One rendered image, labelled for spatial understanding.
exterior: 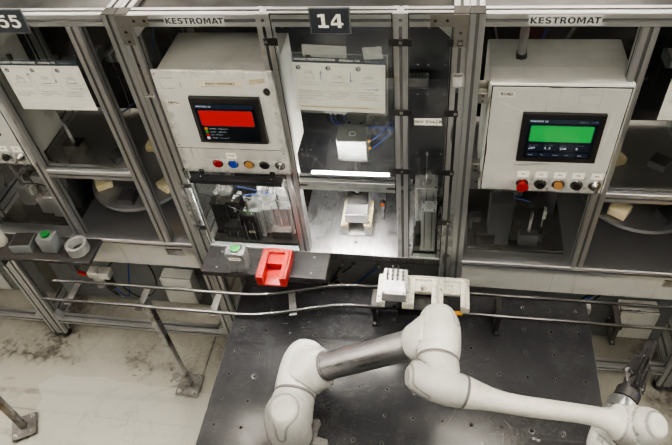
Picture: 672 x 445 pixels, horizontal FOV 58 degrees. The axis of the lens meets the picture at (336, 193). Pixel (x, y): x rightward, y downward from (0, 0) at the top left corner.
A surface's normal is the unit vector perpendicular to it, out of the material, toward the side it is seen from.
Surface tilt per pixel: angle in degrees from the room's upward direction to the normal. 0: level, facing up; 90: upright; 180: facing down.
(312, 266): 0
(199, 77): 90
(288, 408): 6
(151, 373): 0
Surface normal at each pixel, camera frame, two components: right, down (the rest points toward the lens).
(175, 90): -0.15, 0.71
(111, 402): -0.08, -0.70
